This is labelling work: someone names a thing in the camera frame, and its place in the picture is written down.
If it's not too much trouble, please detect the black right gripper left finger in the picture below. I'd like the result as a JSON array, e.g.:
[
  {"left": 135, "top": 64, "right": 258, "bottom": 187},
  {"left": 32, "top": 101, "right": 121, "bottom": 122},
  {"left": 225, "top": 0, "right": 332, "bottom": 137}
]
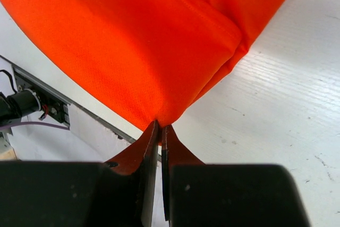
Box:
[{"left": 90, "top": 121, "right": 159, "bottom": 226}]

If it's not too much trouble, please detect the orange t shirt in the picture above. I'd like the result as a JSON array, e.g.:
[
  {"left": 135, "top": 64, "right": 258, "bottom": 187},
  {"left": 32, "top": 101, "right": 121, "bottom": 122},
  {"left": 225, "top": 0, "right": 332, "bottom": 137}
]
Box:
[{"left": 1, "top": 0, "right": 285, "bottom": 130}]

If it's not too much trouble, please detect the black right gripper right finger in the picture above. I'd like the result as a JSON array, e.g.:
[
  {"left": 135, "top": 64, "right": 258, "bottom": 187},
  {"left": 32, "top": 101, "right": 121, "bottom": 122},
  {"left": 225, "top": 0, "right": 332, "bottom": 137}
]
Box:
[{"left": 161, "top": 125, "right": 206, "bottom": 226}]

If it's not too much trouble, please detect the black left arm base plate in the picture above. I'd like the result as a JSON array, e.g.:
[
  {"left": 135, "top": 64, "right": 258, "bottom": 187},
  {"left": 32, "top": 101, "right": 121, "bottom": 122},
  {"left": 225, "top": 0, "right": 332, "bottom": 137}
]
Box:
[{"left": 1, "top": 61, "right": 70, "bottom": 132}]

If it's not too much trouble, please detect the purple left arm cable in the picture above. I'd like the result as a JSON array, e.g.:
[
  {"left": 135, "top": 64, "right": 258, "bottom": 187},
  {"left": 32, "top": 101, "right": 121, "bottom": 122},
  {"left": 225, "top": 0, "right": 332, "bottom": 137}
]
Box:
[{"left": 0, "top": 121, "right": 70, "bottom": 132}]

